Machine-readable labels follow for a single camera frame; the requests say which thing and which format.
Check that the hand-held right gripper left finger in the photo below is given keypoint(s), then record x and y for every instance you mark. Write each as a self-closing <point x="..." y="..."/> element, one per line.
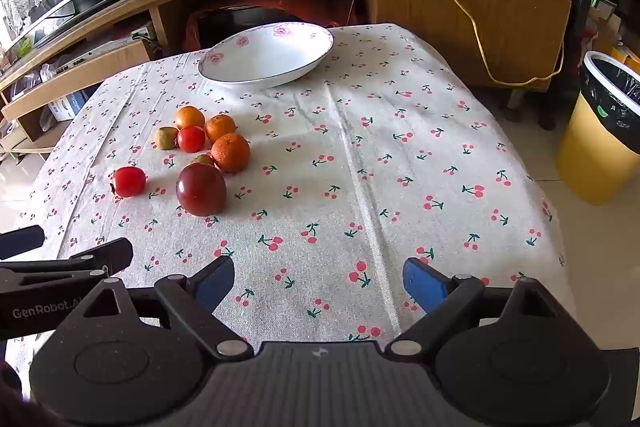
<point x="216" y="283"/>

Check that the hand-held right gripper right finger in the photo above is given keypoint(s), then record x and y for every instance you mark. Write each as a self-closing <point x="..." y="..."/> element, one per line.
<point x="425" y="283"/>

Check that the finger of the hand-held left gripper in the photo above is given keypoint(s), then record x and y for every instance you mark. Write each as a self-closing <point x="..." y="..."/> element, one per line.
<point x="112" y="254"/>
<point x="22" y="241"/>

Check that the large dark red tomato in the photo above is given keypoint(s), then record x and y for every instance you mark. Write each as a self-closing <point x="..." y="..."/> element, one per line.
<point x="201" y="189"/>

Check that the small brown fruit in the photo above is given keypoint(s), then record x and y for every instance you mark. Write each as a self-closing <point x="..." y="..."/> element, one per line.
<point x="202" y="158"/>

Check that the small pale green fruit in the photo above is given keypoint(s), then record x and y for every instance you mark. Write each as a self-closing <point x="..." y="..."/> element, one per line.
<point x="166" y="138"/>

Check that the small orange tangerine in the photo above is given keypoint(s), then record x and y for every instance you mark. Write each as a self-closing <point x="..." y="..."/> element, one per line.
<point x="230" y="152"/>
<point x="220" y="128"/>
<point x="190" y="117"/>

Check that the white floral bowl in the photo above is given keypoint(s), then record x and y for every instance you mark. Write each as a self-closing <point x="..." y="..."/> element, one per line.
<point x="270" y="57"/>

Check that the blue and white box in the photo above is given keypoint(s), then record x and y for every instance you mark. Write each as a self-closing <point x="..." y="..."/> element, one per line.
<point x="70" y="107"/>

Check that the cherry print tablecloth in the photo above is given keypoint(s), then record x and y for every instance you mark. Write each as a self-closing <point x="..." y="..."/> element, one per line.
<point x="350" y="132"/>

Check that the silver set-top box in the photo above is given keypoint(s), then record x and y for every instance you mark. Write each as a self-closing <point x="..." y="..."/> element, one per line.
<point x="95" y="57"/>

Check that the yellow trash bin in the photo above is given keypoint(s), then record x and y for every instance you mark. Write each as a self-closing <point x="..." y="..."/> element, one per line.
<point x="595" y="147"/>

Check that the wooden television stand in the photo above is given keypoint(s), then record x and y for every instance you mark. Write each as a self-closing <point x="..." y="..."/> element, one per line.
<point x="500" y="17"/>

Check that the green and white box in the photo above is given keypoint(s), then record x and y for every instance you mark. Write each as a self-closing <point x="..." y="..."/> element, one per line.
<point x="604" y="7"/>

